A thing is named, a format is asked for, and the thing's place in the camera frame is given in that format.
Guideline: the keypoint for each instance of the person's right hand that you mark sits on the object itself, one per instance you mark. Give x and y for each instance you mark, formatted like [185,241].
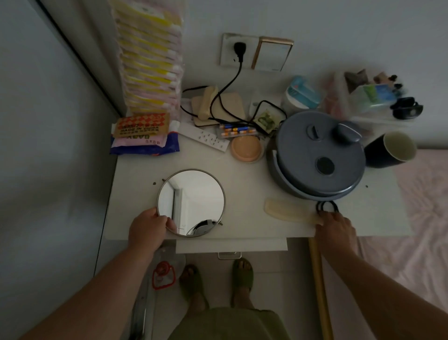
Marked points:
[336,234]

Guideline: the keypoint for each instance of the person's left hand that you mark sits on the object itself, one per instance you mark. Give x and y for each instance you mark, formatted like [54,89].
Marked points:
[147,231]

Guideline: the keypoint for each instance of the beige comb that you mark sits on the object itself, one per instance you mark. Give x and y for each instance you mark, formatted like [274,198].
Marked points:
[287,212]

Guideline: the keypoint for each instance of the round metal-rimmed mirror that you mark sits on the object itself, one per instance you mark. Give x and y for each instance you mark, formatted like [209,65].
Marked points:
[199,196]

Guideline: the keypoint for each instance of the white drawer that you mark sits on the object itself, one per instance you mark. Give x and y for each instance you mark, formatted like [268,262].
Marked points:
[231,245]

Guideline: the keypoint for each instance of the person's right forearm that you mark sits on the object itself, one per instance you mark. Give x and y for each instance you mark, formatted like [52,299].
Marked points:
[392,297]

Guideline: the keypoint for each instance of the person's left forearm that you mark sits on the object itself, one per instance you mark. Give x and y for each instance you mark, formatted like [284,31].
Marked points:
[91,297]

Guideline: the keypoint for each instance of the white bedside table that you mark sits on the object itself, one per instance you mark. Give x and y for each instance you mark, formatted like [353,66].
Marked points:
[245,182]

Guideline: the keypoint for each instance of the pink mattress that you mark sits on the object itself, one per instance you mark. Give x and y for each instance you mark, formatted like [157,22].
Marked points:
[413,217]

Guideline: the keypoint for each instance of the blue packet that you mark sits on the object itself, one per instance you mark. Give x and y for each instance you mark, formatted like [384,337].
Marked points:
[147,150]

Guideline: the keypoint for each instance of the grey rice cooker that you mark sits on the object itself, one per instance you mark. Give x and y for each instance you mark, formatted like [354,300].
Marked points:
[315,154]

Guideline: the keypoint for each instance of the pink packet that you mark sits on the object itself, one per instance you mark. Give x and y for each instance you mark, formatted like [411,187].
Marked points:
[140,140]

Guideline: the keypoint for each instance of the dark cup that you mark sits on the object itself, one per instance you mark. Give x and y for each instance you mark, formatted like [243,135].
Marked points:
[381,154]

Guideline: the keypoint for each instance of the orange patterned packet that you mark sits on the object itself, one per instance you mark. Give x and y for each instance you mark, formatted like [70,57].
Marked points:
[141,125]

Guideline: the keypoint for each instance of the white power strip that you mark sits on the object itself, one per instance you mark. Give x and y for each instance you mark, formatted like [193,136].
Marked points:
[204,137]

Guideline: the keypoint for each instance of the peach round compact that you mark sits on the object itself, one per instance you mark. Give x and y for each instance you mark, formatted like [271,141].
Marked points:
[246,149]

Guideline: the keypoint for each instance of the green shorts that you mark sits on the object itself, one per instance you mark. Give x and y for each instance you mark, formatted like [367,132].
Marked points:
[229,325]

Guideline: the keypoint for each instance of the white wardrobe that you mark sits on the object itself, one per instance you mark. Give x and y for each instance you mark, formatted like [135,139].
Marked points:
[42,157]

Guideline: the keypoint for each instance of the green patterned sachet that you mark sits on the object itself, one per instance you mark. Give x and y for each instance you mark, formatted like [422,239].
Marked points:
[266,122]

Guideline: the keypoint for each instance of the pill blister pack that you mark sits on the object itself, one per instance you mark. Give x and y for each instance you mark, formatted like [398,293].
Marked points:
[238,130]

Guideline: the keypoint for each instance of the clear storage box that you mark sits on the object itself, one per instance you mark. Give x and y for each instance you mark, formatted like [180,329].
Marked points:
[367,101]

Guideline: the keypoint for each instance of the beige device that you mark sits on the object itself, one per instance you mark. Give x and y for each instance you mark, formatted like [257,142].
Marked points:
[232,105]

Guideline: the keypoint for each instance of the stack of yellow packets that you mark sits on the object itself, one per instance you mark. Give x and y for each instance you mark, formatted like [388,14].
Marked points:
[150,56]

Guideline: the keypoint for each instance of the wooden bed frame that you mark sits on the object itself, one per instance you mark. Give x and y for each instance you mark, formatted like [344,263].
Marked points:
[320,290]

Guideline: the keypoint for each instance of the wall switch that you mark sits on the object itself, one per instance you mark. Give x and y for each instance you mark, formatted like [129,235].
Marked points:
[273,54]

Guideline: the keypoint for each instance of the wall socket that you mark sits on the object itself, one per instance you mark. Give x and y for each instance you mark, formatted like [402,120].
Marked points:
[229,49]

